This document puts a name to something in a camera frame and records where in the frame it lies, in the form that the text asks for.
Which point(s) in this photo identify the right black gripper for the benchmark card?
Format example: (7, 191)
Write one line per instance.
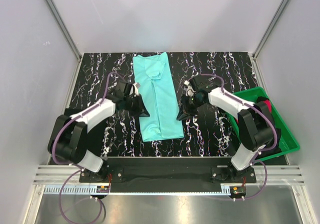
(184, 111)

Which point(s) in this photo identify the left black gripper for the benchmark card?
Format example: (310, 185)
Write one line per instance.
(141, 111)

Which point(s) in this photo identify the turquoise t shirt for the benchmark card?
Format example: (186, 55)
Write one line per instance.
(159, 96)

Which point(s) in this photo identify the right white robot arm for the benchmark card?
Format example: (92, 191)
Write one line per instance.
(229, 103)

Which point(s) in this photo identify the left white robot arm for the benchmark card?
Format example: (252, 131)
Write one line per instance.
(93, 115)

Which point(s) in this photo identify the folded black t shirt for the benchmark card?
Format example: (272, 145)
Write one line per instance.
(97, 134)

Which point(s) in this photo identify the red t shirt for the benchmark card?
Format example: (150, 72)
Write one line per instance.
(269, 105)

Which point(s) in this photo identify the black t shirt in bin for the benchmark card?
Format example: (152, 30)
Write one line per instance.
(262, 100)

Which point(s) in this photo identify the green plastic bin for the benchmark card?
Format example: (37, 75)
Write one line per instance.
(287, 143)

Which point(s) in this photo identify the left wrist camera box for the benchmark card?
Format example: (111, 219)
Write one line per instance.
(125, 89)

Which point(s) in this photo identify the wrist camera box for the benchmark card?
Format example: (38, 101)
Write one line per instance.
(125, 89)
(201, 83)

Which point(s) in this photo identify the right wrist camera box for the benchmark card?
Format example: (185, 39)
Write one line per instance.
(201, 83)

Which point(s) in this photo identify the aluminium frame rail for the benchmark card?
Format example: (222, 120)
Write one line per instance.
(65, 180)

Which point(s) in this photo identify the left aluminium corner post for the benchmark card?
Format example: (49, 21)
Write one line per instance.
(64, 30)

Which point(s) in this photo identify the aluminium corner post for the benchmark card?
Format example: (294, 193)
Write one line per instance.
(64, 30)
(271, 26)

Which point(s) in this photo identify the right aluminium corner post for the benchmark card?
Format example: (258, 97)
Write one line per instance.
(271, 26)

